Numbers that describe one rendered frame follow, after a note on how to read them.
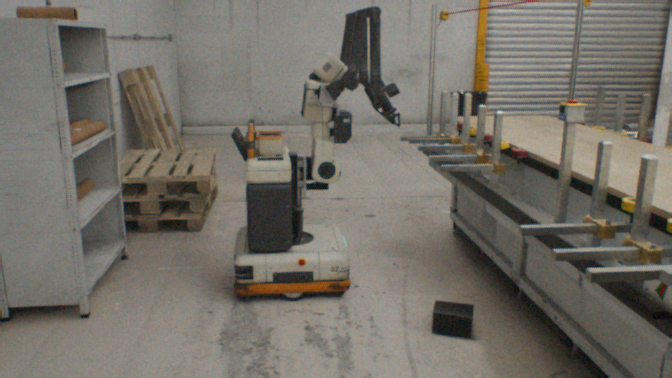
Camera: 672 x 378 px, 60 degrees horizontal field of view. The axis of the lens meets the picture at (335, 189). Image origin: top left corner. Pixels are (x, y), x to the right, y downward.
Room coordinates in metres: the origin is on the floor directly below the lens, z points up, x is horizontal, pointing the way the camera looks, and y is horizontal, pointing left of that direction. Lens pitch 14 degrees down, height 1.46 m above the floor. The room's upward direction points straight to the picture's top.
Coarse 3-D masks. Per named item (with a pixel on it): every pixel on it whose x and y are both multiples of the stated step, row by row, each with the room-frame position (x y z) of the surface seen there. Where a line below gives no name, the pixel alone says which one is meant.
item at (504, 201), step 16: (464, 176) 3.37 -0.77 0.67; (480, 176) 3.24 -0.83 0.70; (480, 192) 3.09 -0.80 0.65; (496, 192) 2.89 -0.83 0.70; (512, 208) 2.66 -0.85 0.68; (528, 208) 2.60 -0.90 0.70; (528, 224) 2.47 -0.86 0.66; (544, 224) 2.36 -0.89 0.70; (544, 240) 2.32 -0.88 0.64; (560, 240) 2.18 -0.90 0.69; (576, 240) 2.15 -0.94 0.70; (608, 288) 1.83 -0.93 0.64; (640, 288) 1.70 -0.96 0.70; (624, 304) 1.74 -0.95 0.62; (656, 320) 1.58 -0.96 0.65
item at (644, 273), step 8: (592, 272) 1.44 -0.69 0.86; (600, 272) 1.44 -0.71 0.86; (608, 272) 1.44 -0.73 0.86; (616, 272) 1.45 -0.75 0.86; (624, 272) 1.45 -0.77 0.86; (632, 272) 1.45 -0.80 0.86; (640, 272) 1.45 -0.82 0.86; (648, 272) 1.46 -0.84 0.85; (656, 272) 1.46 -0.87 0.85; (592, 280) 1.44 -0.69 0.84; (600, 280) 1.44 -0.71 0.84; (608, 280) 1.44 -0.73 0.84; (616, 280) 1.45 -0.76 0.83; (624, 280) 1.45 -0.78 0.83; (632, 280) 1.45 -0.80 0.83; (640, 280) 1.45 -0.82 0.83; (648, 280) 1.46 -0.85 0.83
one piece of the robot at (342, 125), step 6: (336, 108) 3.31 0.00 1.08; (336, 114) 3.31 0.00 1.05; (342, 114) 3.36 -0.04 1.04; (348, 114) 3.37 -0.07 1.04; (336, 120) 3.27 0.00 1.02; (342, 120) 3.27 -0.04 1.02; (348, 120) 3.27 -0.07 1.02; (330, 126) 3.27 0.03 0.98; (336, 126) 3.27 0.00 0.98; (342, 126) 3.27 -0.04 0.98; (348, 126) 3.27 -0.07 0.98; (330, 132) 3.52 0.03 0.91; (336, 132) 3.27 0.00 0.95; (342, 132) 3.27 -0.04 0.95; (348, 132) 3.27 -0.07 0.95; (336, 138) 3.27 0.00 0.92; (342, 138) 3.27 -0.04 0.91; (348, 138) 3.27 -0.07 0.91
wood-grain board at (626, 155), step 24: (504, 120) 4.18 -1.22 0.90; (528, 120) 4.19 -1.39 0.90; (552, 120) 4.19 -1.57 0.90; (528, 144) 3.18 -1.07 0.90; (552, 144) 3.18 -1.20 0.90; (576, 144) 3.19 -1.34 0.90; (624, 144) 3.19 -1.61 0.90; (648, 144) 3.20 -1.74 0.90; (576, 168) 2.56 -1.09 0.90; (624, 168) 2.56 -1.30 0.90; (624, 192) 2.13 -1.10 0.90
